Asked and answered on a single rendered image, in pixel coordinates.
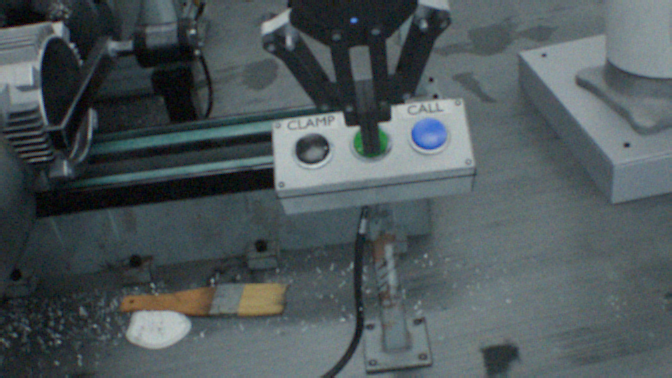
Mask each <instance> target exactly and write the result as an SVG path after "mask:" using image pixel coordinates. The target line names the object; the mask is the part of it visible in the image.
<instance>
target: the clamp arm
mask: <svg viewBox="0 0 672 378"><path fill-rule="evenodd" d="M111 44H112V45H115V44H117V42H114V40H113V37H112V36H104V37H99V38H98V41H97V42H96V44H95V46H94V48H93V49H92V51H91V53H90V55H88V57H87V59H86V61H85V63H83V64H82V65H81V67H80V68H81V69H80V71H79V74H78V76H77V77H76V79H75V81H74V83H73V84H72V86H70V88H69V91H68V92H67V94H66V96H65V98H64V99H63V101H62V103H61V105H60V106H59V109H58V111H57V113H56V114H55V116H54V118H53V120H52V121H49V122H48V124H47V126H46V131H47V134H48V136H49V139H50V142H51V145H52V147H53V150H54V151H60V150H68V149H70V148H71V146H72V144H73V141H74V139H75V137H76V135H77V133H78V131H79V129H81V126H82V124H83V122H84V120H85V118H86V116H87V114H88V112H89V109H90V107H91V105H92V103H93V101H94V99H95V97H96V95H97V92H99V90H100V88H101V86H102V84H103V82H104V80H105V77H106V75H107V73H108V71H109V69H110V67H111V65H112V63H113V62H115V60H116V58H120V57H118V54H117V53H110V51H116V46H110V45H111ZM114 57H116V58H114Z"/></svg>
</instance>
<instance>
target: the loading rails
mask: <svg viewBox="0 0 672 378"><path fill-rule="evenodd" d="M340 113H342V110H341V108H340V107H339V106H335V105H333V107H332V108H331V110H327V111H320V110H318V108H317V106H315V105H314V104H306V105H297V106H289V107H280V108H277V109H272V110H264V111H255V112H247V113H239V114H231V115H222V116H214V117H206V118H198V119H189V121H181V122H172V123H165V124H156V125H148V126H139V127H132V128H123V129H115V131H107V132H99V133H92V134H91V137H92V140H93V144H94V146H93V147H92V149H93V152H91V154H92V156H91V157H90V162H89V166H87V169H85V172H82V174H80V176H74V180H70V181H62V182H58V184H57V186H56V188H55V189H52V190H44V191H36V192H35V198H36V220H35V225H34V230H33V233H32V235H31V238H30V240H29V242H28V244H27V247H26V249H24V251H23V253H22V255H21V257H20V259H19V261H18V263H17V266H16V268H15V270H14V272H13V274H12V276H11V278H10V280H9V282H8V284H7V287H6V289H5V291H4V293H3V297H4V298H10V297H19V296H28V295H32V294H33V293H34V291H35V288H36V286H37V284H38V282H39V278H48V277H57V276H66V275H74V274H84V273H92V272H100V271H110V270H118V269H121V270H120V277H121V280H122V283H123V284H135V283H143V282H152V281H153V280H154V276H155V272H156V268H157V265H164V264H172V263H182V262H190V261H200V260H208V259H218V258H226V257H236V256H245V255H246V263H247V268H248V270H249V271H253V270H263V269H267V268H268V269H272V268H278V267H279V264H280V252H281V250H286V251H291V249H299V248H309V247H318V246H327V245H336V244H346V243H354V242H355V240H356V232H357V226H359V219H360V214H361V209H362V206H365V205H359V206H350V207H341V209H332V210H323V211H314V212H305V213H296V214H285V213H284V212H283V209H282V206H281V203H280V201H279V200H277V192H276V187H275V168H273V148H272V129H271V125H272V122H275V121H282V120H290V119H297V118H306V117H314V116H323V115H332V114H340ZM393 209H394V218H395V227H396V237H397V246H398V254H402V253H408V250H409V248H408V239H407V236H409V235H419V234H427V233H431V230H429V217H428V204H427V198H421V199H412V200H404V201H394V202H393Z"/></svg>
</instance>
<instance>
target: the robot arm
mask: <svg viewBox="0 0 672 378"><path fill-rule="evenodd" d="M604 4H605V12H604V23H605V39H606V44H605V49H606V56H605V64H603V65H599V66H594V67H589V68H584V69H580V70H578V71H576V73H575V84H576V85H577V86H580V87H583V88H586V89H588V90H590V91H591V93H593V94H594V95H595V96H597V97H598V98H599V99H602V100H603V101H604V102H605V103H607V104H608V105H609V106H611V108H612V109H613V110H615V111H616V112H617V113H618V114H620V115H621V116H622V117H624V118H626V119H627V120H628V121H629V122H630V124H631V126H632V128H633V130H634V131H636V132H638V133H641V134H651V133H655V132H658V131H659V130H661V129H663V128H665V127H667V126H670V125H672V0H604ZM287 7H288V10H287V12H285V13H282V14H281V15H279V16H277V15H276V14H274V13H266V14H263V15H262V16H261V36H262V48H263V50H265V51H266V52H268V53H269V54H272V55H274V56H276V57H277V58H279V59H281V60H282V61H283V64H284V65H285V66H287V68H288V69H289V70H290V72H291V73H292V75H293V76H294V77H295V80H296V81H297V82H298V84H299V85H300V86H302V88H303V89H304V90H305V92H306V93H307V95H308V97H309V98H310V99H311V101H312V102H313V103H314V105H315V106H317V108H318V110H320V111H327V110H331V108H332V107H333V105H335V106H339V107H340V108H341V110H342V115H343V120H345V126H346V127H348V128H352V127H360V132H361V139H362V146H363V153H364V155H370V154H381V144H380V134H379V125H378V123H383V122H390V121H391V120H392V103H391V101H392V100H393V99H395V98H397V97H399V99H401V100H408V99H411V98H413V96H414V94H415V91H416V88H417V86H419V83H420V81H421V78H422V75H423V72H424V69H425V67H426V64H427V62H428V58H429V56H430V53H431V51H432V48H433V46H434V42H435V40H437V39H438V37H439V36H440V35H441V34H442V33H443V32H444V31H445V30H446V29H447V28H448V27H449V26H450V25H451V16H450V11H449V5H448V0H288V3H287ZM412 15H413V18H412V21H411V24H410V28H409V31H408V34H407V37H406V40H404V42H403V46H402V49H401V52H400V55H399V58H398V61H397V65H396V68H395V73H393V74H390V75H389V69H388V67H387V51H386V40H387V39H388V38H389V37H392V36H393V35H394V34H395V32H396V31H397V30H398V29H399V27H400V26H401V25H402V24H403V23H404V22H405V21H407V20H408V19H409V18H410V17H411V16H412ZM298 31H299V32H302V33H303V34H305V35H307V36H308V37H310V38H312V39H314V40H316V41H318V42H320V43H321V44H323V45H325V46H327V48H329V51H331V56H332V62H333V66H334V71H335V76H336V82H331V80H329V77H328V75H327V74H326V72H325V71H324V69H323V68H322V67H321V65H320V64H319V61H318V60H317V58H316V57H314V55H313V54H312V52H311V51H310V49H309V48H308V45H307V44H306V42H305V41H304V39H303V38H302V36H301V35H299V33H298ZM355 46H368V51H369V59H370V68H371V76H372V78H367V80H358V81H354V78H353V71H352V65H351V57H350V50H349V49H351V48H355Z"/></svg>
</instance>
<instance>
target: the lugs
mask: <svg viewBox="0 0 672 378"><path fill-rule="evenodd" d="M52 24H53V26H54V29H55V31H56V34H57V35H58V36H60V37H62V38H64V39H65V40H66V41H67V42H68V43H69V30H68V28H67V27H66V26H65V25H63V24H62V23H61V22H58V23H52ZM39 78H40V71H39V70H38V69H37V68H34V67H33V66H32V65H25V66H17V67H14V87H15V88H16V89H18V90H19V91H21V92H30V91H37V90H39ZM91 114H92V131H94V130H97V121H96V113H95V112H94V110H92V109H91ZM49 178H50V179H52V180H55V181H57V182H62V181H70V180H74V165H73V164H72V163H70V162H68V161H67V159H65V161H60V162H56V164H51V165H49Z"/></svg>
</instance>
